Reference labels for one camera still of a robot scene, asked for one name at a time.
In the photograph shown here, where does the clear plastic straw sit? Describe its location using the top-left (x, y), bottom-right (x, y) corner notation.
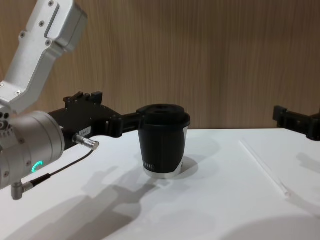
top-left (238, 139), bottom-right (294, 200)

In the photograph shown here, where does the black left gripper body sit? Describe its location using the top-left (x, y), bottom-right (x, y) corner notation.
top-left (47, 90), bottom-right (124, 152)

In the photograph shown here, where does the thin dark gripper cable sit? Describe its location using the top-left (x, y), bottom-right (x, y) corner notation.
top-left (10, 133), bottom-right (101, 201)

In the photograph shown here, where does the black paper cup white base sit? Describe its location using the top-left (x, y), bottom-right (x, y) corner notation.
top-left (138, 121), bottom-right (189, 181)

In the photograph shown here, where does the black plastic cup lid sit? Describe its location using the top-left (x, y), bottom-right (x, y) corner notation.
top-left (136, 103), bottom-right (187, 127)

